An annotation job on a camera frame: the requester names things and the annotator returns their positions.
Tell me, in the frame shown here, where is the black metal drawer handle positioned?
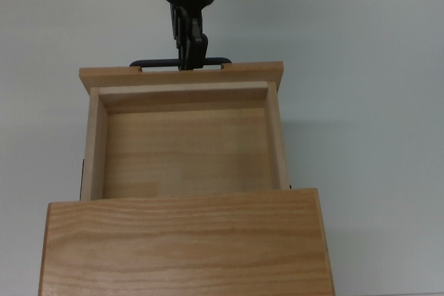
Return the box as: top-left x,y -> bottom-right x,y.
129,56 -> 232,71

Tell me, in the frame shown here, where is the wooden drawer with handle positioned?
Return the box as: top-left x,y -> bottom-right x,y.
78,56 -> 293,203

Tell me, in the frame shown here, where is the wooden drawer cabinet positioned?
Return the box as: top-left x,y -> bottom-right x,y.
37,187 -> 336,296

